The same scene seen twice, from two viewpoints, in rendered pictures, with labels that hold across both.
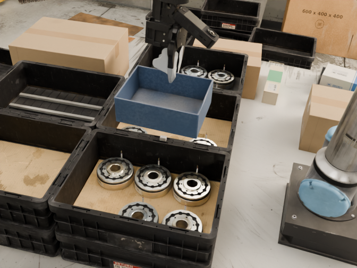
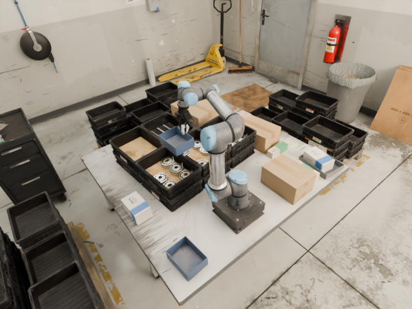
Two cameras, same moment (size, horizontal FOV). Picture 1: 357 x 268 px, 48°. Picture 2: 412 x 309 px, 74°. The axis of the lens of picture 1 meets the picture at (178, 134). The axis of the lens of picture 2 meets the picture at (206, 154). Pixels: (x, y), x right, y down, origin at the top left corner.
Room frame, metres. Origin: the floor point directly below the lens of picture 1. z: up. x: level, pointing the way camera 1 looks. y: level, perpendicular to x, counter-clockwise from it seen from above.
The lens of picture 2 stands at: (-0.24, -1.06, 2.19)
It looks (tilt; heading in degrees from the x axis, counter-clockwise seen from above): 39 degrees down; 39
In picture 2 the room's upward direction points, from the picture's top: 4 degrees counter-clockwise
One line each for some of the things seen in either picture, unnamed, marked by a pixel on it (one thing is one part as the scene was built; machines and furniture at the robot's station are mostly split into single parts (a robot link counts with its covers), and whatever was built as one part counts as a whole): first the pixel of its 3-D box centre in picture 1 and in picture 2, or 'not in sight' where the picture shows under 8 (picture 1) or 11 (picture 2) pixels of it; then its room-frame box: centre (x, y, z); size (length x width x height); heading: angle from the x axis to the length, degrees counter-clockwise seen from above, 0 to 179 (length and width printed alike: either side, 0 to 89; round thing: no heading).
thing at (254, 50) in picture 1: (224, 66); (258, 133); (1.58, -0.18, 0.78); 0.30 x 0.22 x 0.16; 82
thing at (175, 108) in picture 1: (165, 100); (176, 140); (0.80, 0.04, 1.10); 0.20 x 0.15 x 0.07; 76
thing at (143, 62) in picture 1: (190, 78); (226, 135); (1.31, -0.03, 0.87); 0.40 x 0.30 x 0.11; 80
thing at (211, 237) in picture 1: (146, 179); (167, 166); (0.72, 0.07, 0.92); 0.40 x 0.30 x 0.02; 80
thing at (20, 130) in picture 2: not in sight; (24, 164); (0.29, 1.77, 0.45); 0.60 x 0.45 x 0.90; 74
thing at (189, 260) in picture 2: not in sight; (186, 257); (0.33, -0.40, 0.74); 0.20 x 0.15 x 0.07; 79
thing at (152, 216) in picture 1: (137, 217); (160, 178); (0.64, 0.09, 0.86); 0.10 x 0.10 x 0.01
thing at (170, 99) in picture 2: not in sight; (165, 103); (2.08, 1.48, 0.37); 0.40 x 0.30 x 0.45; 165
